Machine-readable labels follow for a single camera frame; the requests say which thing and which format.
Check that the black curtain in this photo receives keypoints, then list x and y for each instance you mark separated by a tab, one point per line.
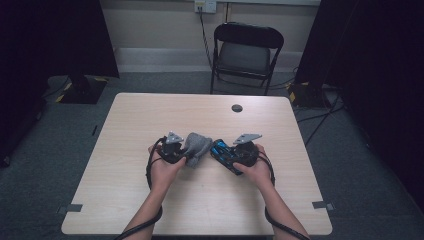
383	66
50	33

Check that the black stand base yellow tape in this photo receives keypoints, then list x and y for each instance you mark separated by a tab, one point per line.
310	96

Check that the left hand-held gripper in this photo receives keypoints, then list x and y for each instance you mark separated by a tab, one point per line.
171	151

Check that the black folding chair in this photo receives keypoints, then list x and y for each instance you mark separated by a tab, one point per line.
248	35

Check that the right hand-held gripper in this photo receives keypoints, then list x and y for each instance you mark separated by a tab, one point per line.
246	154

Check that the gray tape strip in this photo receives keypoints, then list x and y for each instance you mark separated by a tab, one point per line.
74	208
320	205

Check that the gray cloth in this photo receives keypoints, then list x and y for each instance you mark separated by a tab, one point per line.
198	146

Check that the blue toy car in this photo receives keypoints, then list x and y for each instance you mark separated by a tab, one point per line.
223	154

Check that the person's right hand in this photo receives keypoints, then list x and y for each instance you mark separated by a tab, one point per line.
260	173

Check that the person's left hand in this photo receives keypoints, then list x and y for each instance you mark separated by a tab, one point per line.
161	175

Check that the white wall socket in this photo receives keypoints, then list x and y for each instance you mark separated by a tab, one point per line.
210	6

